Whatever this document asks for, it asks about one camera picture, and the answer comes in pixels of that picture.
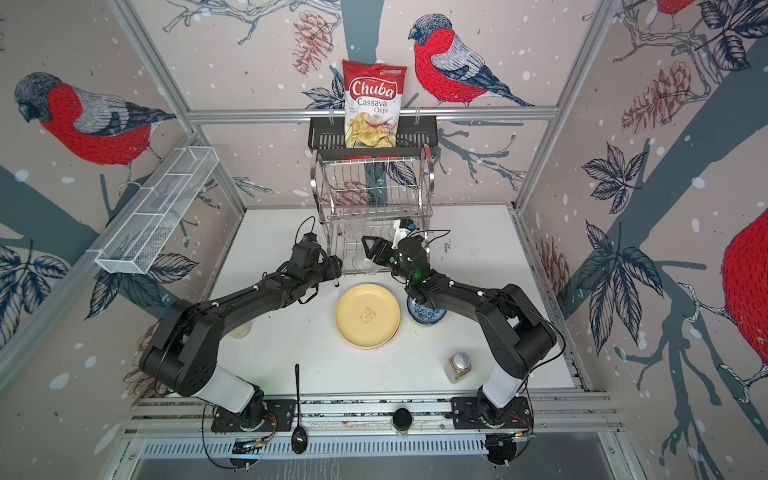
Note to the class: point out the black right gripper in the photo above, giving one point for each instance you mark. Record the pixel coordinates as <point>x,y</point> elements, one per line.
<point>381,247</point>

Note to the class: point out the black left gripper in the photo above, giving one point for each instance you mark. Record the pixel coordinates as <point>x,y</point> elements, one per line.
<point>334,269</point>

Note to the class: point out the yellow cream plate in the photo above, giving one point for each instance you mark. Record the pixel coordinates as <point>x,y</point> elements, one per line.
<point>367,316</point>

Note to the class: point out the blue floral white bowl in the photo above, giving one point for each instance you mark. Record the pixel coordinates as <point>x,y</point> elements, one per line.
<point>423,315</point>

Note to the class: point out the clear drinking glass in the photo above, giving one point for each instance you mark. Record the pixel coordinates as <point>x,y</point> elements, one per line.
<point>363,264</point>

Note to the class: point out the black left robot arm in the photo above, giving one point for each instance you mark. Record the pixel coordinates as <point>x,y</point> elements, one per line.
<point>183,351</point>

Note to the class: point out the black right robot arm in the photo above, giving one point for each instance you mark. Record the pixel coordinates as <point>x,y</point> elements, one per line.
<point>517,335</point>

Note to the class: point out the chrome two-tier dish rack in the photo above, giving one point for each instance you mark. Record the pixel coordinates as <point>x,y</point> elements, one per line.
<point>361,192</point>

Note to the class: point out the black lid spice jar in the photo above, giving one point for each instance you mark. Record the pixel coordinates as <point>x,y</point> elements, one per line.
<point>241,331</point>

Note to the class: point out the silver lid spice jar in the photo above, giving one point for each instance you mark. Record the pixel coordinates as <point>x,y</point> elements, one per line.
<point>457,366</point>

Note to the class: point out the red cassava chips bag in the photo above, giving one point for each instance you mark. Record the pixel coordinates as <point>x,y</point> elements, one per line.
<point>375,89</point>

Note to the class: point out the black spoon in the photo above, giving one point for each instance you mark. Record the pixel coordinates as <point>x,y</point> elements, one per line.
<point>299,438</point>

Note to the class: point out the black wall shelf basket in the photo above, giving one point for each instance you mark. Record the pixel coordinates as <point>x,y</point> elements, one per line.
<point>362,132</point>

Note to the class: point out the black lid jar on rail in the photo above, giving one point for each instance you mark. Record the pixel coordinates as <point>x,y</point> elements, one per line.
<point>402,421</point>

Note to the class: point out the white wire mesh basket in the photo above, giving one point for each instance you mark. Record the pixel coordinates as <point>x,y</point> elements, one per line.
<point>140,239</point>

